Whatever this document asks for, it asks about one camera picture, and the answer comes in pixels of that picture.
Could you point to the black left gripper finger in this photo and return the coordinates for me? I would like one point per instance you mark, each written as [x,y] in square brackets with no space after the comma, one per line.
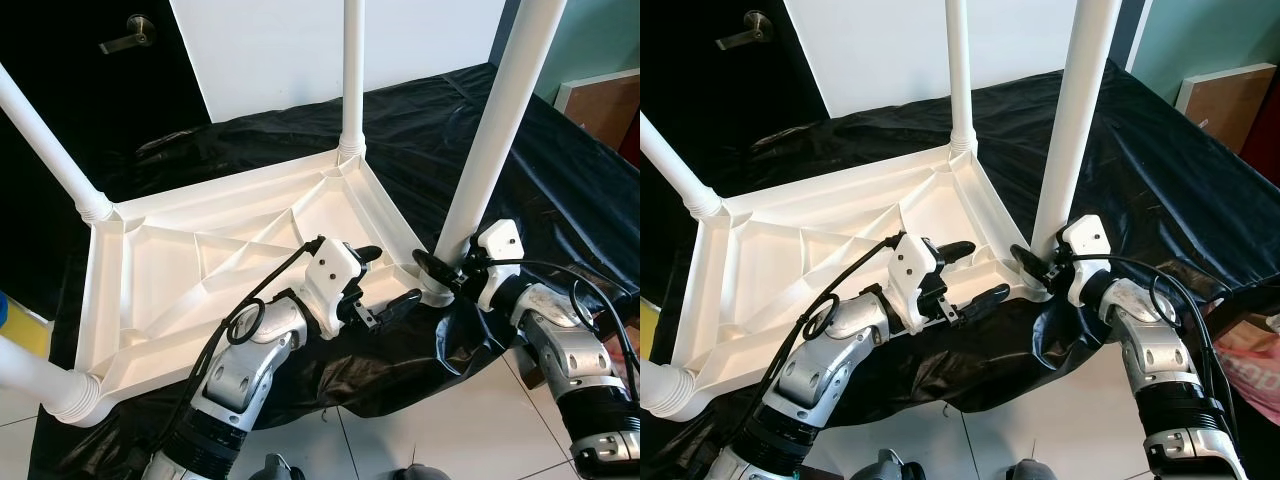
[960,251]
[985,298]
[396,303]
[366,253]

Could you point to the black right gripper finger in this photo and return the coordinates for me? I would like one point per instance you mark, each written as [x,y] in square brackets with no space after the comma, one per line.
[432,266]
[1027,259]

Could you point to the white plastic table top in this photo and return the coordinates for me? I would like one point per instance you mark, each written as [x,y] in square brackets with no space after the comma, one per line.
[200,260]
[790,255]

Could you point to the white plastic table leg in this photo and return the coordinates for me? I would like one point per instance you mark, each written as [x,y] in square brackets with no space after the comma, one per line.
[45,385]
[665,392]
[1085,110]
[958,70]
[500,120]
[50,140]
[680,165]
[353,70]

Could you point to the black plastic table cover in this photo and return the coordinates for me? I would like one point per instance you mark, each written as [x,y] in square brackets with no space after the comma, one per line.
[1170,180]
[560,180]

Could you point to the brown wooden table beam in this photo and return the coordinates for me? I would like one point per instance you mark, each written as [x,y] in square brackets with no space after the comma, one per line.
[1245,300]

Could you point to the brown wooden box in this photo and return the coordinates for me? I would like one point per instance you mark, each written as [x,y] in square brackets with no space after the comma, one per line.
[1225,100]
[600,105]

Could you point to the pink plastic bag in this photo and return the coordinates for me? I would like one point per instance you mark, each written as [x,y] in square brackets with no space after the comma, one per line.
[1255,365]

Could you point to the dark door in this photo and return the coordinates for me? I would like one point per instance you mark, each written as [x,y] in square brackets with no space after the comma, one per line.
[80,110]
[700,90]

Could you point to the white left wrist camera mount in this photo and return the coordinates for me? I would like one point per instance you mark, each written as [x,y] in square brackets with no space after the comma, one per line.
[915,270]
[330,275]

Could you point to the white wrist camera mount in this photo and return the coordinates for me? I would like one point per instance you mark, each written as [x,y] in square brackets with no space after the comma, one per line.
[330,275]
[915,270]
[1087,245]
[498,250]

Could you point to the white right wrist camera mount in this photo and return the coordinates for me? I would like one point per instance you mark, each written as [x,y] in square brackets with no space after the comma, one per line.
[498,250]
[1087,245]

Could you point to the grey door frame post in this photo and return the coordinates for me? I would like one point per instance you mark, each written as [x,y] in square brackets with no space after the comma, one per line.
[1130,30]
[508,35]

